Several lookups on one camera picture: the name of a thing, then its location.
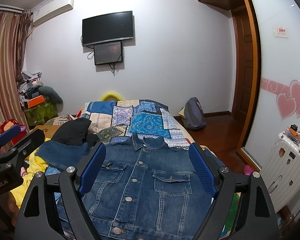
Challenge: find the brown cardboard paw box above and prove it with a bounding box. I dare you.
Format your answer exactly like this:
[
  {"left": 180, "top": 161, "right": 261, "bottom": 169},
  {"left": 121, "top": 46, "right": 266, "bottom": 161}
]
[{"left": 33, "top": 125, "right": 60, "bottom": 139}]

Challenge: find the striped red curtain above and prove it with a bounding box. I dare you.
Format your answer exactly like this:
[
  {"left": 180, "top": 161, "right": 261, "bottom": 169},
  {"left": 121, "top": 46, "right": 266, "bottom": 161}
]
[{"left": 0, "top": 9, "right": 31, "bottom": 126}]

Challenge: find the purple grey backpack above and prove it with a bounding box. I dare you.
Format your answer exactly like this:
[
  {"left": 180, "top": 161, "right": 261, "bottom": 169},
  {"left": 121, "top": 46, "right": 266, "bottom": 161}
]
[{"left": 181, "top": 97, "right": 206, "bottom": 131}]

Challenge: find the white hard suitcase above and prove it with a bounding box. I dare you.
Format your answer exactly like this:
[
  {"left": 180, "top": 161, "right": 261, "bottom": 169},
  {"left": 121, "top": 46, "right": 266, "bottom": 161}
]
[{"left": 261, "top": 128, "right": 300, "bottom": 212}]

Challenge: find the dark green cushion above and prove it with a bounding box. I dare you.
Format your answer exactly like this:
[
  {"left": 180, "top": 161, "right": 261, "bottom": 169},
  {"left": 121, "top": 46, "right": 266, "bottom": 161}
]
[{"left": 39, "top": 86, "right": 63, "bottom": 104}]

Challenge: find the small black wall monitor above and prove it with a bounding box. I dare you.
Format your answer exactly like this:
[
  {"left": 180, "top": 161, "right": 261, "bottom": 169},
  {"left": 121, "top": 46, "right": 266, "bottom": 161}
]
[{"left": 94, "top": 42, "right": 123, "bottom": 66}]

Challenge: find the yellow duck hoodie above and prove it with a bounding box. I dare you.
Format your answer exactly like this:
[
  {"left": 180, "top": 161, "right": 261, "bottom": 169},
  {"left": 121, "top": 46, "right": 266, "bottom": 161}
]
[{"left": 11, "top": 149, "right": 49, "bottom": 208}]

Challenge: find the green patterned storage box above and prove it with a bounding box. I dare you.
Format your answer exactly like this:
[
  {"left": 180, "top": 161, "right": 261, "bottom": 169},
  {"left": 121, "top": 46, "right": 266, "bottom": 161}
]
[{"left": 24, "top": 101, "right": 57, "bottom": 126}]

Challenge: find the brown wooden door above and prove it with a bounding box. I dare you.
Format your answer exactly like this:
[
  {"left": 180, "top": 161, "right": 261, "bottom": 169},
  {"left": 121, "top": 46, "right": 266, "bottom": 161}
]
[{"left": 232, "top": 6, "right": 253, "bottom": 124}]

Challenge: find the white sliding wardrobe door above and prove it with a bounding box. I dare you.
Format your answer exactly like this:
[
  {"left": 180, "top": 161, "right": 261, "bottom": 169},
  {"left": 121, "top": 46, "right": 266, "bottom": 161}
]
[{"left": 244, "top": 0, "right": 300, "bottom": 166}]

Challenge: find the black garment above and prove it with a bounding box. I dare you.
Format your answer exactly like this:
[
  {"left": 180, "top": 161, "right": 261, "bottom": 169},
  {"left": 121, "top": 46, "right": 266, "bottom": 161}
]
[{"left": 51, "top": 118, "right": 100, "bottom": 147}]

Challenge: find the yellow curved pillow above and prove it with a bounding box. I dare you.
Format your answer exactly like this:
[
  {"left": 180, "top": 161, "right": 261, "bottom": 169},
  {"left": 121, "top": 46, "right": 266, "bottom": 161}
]
[{"left": 100, "top": 92, "right": 124, "bottom": 101}]

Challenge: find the red plush toy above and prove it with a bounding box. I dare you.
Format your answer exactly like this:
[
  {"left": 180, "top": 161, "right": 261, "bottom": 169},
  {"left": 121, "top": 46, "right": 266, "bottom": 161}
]
[{"left": 0, "top": 119, "right": 27, "bottom": 146}]

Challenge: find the blue patchwork bedspread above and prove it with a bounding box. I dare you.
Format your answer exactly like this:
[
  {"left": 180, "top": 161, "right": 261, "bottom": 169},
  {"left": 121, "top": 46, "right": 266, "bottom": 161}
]
[{"left": 80, "top": 100, "right": 192, "bottom": 148}]

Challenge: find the blue denim jacket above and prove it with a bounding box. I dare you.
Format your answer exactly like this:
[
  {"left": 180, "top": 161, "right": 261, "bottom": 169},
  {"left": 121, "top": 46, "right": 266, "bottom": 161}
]
[{"left": 34, "top": 131, "right": 225, "bottom": 240}]

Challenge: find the pile of clothes clutter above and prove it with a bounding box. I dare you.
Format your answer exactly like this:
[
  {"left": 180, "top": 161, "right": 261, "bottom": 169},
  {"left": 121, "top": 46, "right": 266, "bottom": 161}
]
[{"left": 18, "top": 70, "right": 43, "bottom": 106}]

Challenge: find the pink croc shoe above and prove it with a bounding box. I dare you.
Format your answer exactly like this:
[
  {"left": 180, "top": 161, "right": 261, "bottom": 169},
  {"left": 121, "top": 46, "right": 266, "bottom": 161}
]
[{"left": 243, "top": 165, "right": 255, "bottom": 176}]

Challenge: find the wall mounted black television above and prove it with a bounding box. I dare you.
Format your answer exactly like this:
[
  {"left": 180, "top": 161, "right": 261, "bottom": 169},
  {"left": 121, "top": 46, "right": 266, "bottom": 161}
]
[{"left": 82, "top": 11, "right": 134, "bottom": 46}]

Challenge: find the orange box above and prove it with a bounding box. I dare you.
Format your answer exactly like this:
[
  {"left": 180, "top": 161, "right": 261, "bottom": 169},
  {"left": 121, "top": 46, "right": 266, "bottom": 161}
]
[{"left": 27, "top": 95, "right": 45, "bottom": 108}]

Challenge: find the white air conditioner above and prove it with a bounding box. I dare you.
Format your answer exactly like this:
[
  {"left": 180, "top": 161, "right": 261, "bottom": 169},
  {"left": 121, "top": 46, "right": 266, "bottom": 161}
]
[{"left": 33, "top": 0, "right": 74, "bottom": 27}]

